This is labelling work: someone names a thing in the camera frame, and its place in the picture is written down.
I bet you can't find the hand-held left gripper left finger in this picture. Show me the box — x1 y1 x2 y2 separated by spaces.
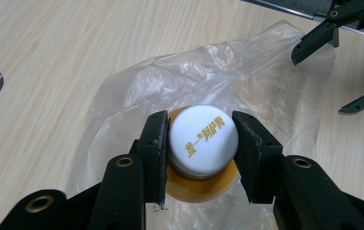
87 109 171 230

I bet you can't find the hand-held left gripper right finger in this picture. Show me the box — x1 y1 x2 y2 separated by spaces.
232 110 364 230

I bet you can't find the orange bottle with white cap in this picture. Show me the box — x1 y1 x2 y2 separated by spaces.
165 104 240 204

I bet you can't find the clear printed plastic bag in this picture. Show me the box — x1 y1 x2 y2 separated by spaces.
64 19 337 230

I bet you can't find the metal floor rail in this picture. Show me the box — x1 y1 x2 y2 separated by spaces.
239 0 364 37

